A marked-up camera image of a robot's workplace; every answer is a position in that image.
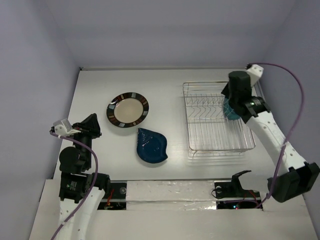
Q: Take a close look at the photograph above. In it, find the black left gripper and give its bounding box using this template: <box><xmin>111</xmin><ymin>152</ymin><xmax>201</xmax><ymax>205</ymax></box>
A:
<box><xmin>69</xmin><ymin>112</ymin><xmax>102</xmax><ymax>167</ymax></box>

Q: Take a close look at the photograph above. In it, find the teal scalloped plate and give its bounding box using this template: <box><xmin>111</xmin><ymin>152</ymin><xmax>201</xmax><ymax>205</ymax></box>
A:
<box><xmin>223</xmin><ymin>97</ymin><xmax>241</xmax><ymax>121</ymax></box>

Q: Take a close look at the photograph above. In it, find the brown rim cream plate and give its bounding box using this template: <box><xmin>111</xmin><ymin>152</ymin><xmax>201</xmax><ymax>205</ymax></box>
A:
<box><xmin>106</xmin><ymin>92</ymin><xmax>150</xmax><ymax>128</ymax></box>

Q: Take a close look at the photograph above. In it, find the dark blue leaf dish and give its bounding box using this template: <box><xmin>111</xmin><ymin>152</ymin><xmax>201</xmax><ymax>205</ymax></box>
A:
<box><xmin>136</xmin><ymin>128</ymin><xmax>168</xmax><ymax>164</ymax></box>

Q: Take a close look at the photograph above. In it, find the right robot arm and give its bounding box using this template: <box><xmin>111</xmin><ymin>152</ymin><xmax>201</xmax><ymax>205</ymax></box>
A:
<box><xmin>221</xmin><ymin>71</ymin><xmax>320</xmax><ymax>203</ymax></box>

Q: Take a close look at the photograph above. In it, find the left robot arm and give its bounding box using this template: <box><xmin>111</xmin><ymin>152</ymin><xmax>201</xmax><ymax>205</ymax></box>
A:
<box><xmin>49</xmin><ymin>113</ymin><xmax>111</xmax><ymax>240</ymax></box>

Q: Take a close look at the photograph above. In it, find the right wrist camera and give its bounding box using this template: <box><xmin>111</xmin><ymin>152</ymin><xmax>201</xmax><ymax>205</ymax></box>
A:
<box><xmin>245</xmin><ymin>63</ymin><xmax>264</xmax><ymax>87</ymax></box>

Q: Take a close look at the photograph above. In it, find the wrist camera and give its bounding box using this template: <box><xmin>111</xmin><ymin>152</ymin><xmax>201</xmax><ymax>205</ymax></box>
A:
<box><xmin>52</xmin><ymin>118</ymin><xmax>81</xmax><ymax>137</ymax></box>
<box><xmin>245</xmin><ymin>63</ymin><xmax>264</xmax><ymax>87</ymax></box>

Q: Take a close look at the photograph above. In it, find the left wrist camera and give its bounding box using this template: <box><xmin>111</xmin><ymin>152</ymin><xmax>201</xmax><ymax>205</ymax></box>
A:
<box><xmin>52</xmin><ymin>118</ymin><xmax>81</xmax><ymax>137</ymax></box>

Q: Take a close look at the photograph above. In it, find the metal wire dish rack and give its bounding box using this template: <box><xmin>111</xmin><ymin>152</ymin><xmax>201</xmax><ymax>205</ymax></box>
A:
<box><xmin>182</xmin><ymin>81</ymin><xmax>256</xmax><ymax>158</ymax></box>

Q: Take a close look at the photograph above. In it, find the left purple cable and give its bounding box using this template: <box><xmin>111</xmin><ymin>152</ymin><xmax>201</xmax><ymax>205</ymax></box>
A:
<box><xmin>49</xmin><ymin>131</ymin><xmax>100</xmax><ymax>240</ymax></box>

